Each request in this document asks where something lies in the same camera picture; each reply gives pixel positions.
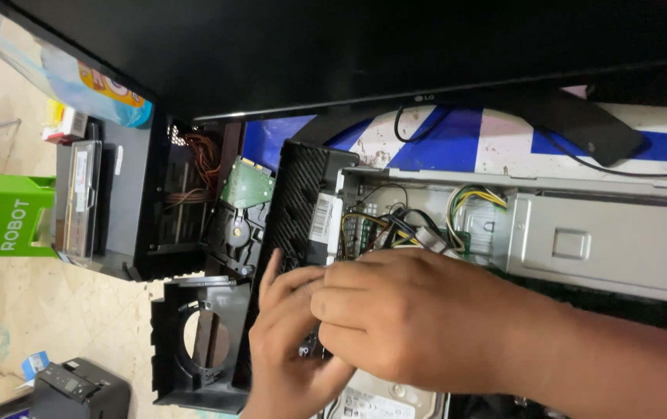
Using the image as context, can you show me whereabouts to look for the person's left hand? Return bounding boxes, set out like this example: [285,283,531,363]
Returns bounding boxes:
[240,248,359,419]

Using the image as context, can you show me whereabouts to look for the person's right hand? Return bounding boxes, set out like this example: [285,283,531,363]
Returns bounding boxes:
[309,250,537,395]

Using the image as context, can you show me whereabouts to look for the black round fan unit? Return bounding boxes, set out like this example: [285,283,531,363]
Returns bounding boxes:
[204,201,269,277]

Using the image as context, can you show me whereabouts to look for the black perforated front bezel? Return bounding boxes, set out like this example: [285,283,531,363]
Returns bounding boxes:
[233,140,361,390]

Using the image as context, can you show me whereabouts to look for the silver hard drive white label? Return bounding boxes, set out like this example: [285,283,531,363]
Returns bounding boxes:
[325,370,448,419]

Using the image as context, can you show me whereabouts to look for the black plastic fan shroud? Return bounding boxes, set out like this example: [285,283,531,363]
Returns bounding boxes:
[150,276,253,415]

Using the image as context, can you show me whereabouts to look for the hard drive with green board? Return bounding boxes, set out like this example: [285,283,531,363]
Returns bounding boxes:
[219,156,276,210]

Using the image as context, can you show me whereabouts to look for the black open computer case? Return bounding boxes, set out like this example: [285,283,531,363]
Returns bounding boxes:
[133,109,235,282]

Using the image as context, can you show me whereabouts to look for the blue white printed sheet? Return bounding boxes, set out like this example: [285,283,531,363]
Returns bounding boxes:
[242,87,667,182]

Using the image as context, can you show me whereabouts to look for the clear plastic memory package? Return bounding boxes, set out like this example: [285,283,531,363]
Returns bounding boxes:
[54,139,103,265]

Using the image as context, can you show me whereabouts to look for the black printer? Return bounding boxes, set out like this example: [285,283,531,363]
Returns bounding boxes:
[30,357,132,419]

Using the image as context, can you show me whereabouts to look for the silver desktop computer chassis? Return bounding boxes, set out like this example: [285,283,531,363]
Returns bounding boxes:
[329,166,667,309]

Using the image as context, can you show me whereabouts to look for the black computer monitor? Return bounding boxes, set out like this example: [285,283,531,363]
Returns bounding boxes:
[0,0,667,123]

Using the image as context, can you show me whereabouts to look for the small blue white packet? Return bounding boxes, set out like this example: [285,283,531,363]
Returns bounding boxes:
[21,350,50,382]

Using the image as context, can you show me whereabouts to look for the small red white box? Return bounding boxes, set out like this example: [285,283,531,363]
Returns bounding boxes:
[42,99,89,145]

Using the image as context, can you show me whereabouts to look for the clear printed plastic bag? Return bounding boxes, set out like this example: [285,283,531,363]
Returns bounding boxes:
[0,0,154,129]

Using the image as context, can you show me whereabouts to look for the black monitor stand base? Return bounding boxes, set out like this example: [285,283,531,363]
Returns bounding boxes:
[485,86,646,168]

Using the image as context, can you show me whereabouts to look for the bundle of coloured internal wires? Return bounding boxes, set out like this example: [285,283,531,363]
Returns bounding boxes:
[340,184,509,257]

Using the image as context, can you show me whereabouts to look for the black monitor cable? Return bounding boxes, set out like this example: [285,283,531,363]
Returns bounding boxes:
[393,105,667,179]

